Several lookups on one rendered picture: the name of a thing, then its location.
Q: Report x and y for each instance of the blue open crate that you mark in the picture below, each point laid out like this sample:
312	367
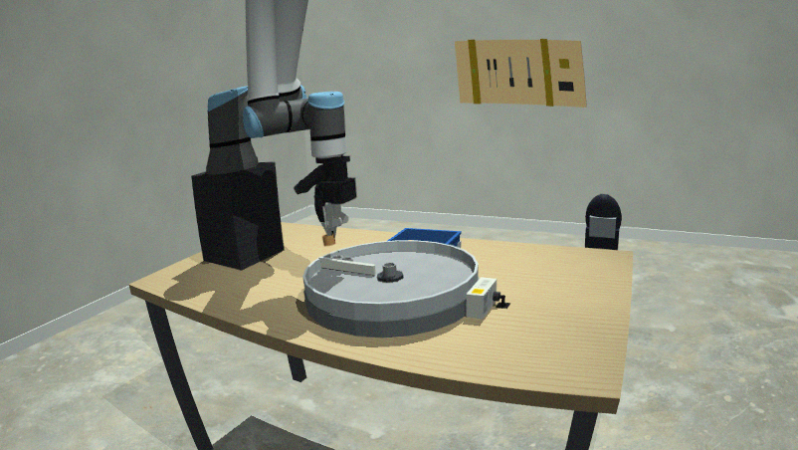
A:
440	236

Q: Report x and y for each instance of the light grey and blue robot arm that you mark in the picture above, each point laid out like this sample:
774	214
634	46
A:
258	109

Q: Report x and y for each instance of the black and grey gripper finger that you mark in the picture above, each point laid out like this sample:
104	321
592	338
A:
325	215
339	213

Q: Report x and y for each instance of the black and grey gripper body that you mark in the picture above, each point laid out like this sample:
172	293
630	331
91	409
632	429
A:
335	178

